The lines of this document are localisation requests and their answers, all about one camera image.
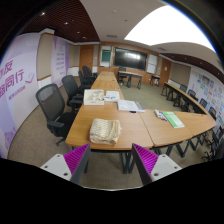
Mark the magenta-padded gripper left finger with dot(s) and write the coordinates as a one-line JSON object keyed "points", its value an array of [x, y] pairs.
{"points": [[61, 165]]}

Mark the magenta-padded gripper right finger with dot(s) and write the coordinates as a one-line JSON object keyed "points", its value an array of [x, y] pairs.
{"points": [[160, 166]]}

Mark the cream zigzag patterned towel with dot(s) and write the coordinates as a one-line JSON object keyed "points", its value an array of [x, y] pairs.
{"points": [[105, 131]]}

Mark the green booklet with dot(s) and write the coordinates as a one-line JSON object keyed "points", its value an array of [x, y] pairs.
{"points": [[173, 120]]}

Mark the white marker box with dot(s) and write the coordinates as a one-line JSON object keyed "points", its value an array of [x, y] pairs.
{"points": [[160, 115]]}

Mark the black mesh office chair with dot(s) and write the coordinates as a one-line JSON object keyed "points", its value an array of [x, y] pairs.
{"points": [[51, 103], [70, 86]]}

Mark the thick white book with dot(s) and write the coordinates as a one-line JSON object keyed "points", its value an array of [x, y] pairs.
{"points": [[128, 105]]}

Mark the open white cardboard box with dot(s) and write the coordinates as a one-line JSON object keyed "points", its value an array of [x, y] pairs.
{"points": [[93, 98]]}

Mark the long curved wooden side table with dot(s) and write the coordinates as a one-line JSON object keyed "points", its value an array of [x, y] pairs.
{"points": [[181, 95]]}

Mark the group of dark side chairs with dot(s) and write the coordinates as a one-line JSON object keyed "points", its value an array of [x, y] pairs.
{"points": [[213, 113]]}

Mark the white printed paper sheets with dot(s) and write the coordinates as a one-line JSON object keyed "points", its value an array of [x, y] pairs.
{"points": [[111, 96]]}

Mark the small dark side desk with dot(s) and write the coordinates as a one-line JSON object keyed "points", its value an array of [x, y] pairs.
{"points": [[155, 77]]}

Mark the row of black office chairs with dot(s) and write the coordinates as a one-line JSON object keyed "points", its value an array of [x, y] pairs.
{"points": [[87, 75]]}

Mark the wooden desk with black legs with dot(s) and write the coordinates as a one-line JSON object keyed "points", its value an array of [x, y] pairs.
{"points": [[130, 74]]}

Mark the plain white whiteboard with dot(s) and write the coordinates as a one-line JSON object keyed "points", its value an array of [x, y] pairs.
{"points": [[152, 63]]}

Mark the green-topped whiteboard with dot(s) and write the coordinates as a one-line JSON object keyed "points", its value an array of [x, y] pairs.
{"points": [[106, 55]]}

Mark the large bright ceiling light panel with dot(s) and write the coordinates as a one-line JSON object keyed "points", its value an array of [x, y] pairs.
{"points": [[170, 28]]}

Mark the large black wall screen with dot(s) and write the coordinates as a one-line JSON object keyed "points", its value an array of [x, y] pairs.
{"points": [[130, 59]]}

